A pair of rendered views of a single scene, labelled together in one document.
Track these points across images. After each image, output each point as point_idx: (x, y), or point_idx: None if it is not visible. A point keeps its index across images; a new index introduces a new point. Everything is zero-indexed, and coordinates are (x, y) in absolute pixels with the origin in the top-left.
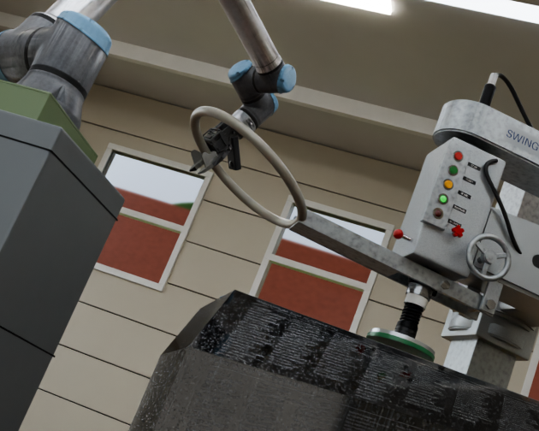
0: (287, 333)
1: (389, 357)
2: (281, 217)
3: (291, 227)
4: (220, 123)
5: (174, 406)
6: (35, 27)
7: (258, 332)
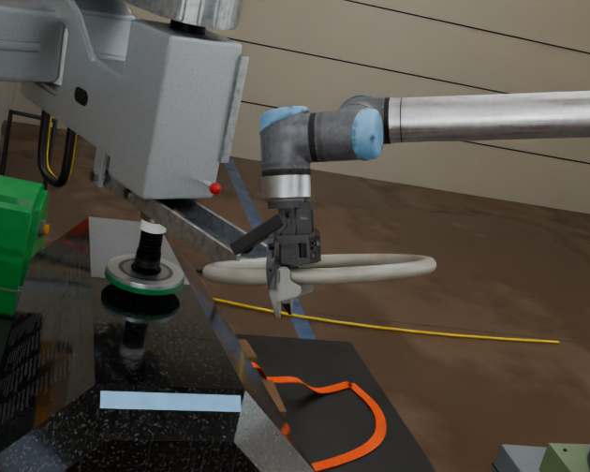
0: (246, 375)
1: (204, 305)
2: (222, 263)
3: None
4: (309, 218)
5: None
6: None
7: (263, 400)
